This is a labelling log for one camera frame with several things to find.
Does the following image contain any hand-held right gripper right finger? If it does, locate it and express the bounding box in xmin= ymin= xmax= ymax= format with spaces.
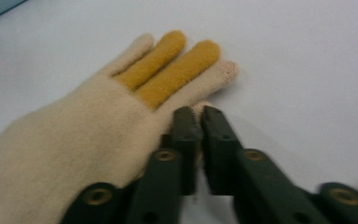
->
xmin=200 ymin=105 xmax=331 ymax=224

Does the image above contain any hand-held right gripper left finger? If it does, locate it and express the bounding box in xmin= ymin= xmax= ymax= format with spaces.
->
xmin=127 ymin=105 xmax=205 ymax=224

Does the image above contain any beige and orange knit glove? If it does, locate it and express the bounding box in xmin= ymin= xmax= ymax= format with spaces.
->
xmin=0 ymin=30 xmax=241 ymax=224

